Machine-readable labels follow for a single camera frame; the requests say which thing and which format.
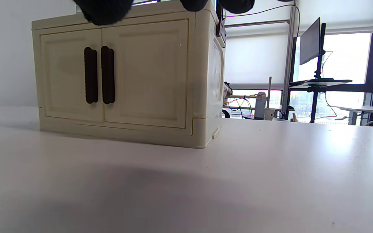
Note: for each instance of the small beige figurine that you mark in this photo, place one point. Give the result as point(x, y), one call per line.
point(294, 118)

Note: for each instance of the white roller blind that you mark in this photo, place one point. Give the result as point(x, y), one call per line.
point(254, 60)

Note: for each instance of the person's right hand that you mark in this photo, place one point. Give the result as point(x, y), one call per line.
point(104, 11)

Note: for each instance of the black computer monitor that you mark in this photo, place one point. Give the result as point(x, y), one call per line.
point(309, 42)

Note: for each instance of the black office chair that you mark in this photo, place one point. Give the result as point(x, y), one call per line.
point(226, 114)

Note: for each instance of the white paper cup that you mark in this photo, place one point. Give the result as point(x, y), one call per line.
point(269, 114)

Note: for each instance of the white desk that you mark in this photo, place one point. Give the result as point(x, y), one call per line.
point(361, 109)

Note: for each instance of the cream plastic cabinet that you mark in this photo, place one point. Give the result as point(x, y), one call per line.
point(202, 97)

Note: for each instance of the grey water bottle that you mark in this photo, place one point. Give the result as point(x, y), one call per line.
point(260, 105)

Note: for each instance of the black standing desk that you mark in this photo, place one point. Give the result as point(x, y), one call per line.
point(319, 82)

